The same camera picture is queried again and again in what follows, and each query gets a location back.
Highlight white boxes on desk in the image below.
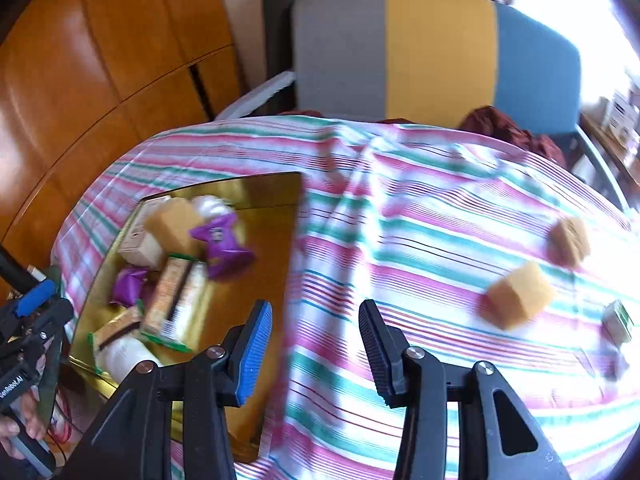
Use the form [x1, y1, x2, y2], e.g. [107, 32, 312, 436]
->
[600, 87, 640, 146]

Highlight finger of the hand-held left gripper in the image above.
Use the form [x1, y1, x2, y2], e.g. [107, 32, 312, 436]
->
[0, 279, 57, 322]
[10, 299, 76, 357]

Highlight person's left hand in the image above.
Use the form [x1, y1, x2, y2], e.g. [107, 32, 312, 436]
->
[0, 392, 52, 461]

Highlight orange green snack packet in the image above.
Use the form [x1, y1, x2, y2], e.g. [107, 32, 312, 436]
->
[162, 261, 209, 354]
[141, 255, 195, 337]
[88, 305, 144, 352]

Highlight small green white box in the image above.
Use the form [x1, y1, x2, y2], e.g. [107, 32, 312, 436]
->
[602, 300, 636, 345]

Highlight purple snack packet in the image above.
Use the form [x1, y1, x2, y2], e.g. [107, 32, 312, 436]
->
[189, 211, 256, 281]
[110, 266, 157, 307]

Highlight black rolled mat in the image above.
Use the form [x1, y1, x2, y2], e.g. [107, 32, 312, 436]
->
[262, 0, 301, 116]

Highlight striped blanket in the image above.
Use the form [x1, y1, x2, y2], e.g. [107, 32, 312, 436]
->
[50, 115, 640, 480]

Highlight yellow sponge block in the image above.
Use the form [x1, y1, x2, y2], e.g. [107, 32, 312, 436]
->
[144, 197, 206, 261]
[549, 217, 592, 268]
[482, 261, 557, 331]

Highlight wooden wardrobe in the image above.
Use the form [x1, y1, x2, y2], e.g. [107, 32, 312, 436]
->
[0, 0, 246, 301]

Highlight dark red cloth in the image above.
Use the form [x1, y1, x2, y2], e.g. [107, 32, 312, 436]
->
[380, 106, 568, 166]

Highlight wooden side desk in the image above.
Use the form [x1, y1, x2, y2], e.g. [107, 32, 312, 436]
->
[580, 112, 640, 186]

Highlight cream cardboard box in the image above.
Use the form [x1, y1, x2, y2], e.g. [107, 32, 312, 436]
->
[118, 195, 173, 271]

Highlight gold tray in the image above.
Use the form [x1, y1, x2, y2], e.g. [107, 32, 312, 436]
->
[67, 171, 307, 465]

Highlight grey bed rail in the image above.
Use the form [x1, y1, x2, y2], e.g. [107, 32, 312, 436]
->
[565, 125, 631, 211]

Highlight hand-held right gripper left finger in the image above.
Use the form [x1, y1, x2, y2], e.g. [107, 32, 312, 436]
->
[60, 300, 274, 480]

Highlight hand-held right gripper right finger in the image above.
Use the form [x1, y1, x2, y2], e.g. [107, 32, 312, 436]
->
[358, 299, 573, 480]

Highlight white small packet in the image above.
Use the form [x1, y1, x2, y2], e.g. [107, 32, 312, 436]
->
[192, 195, 233, 223]

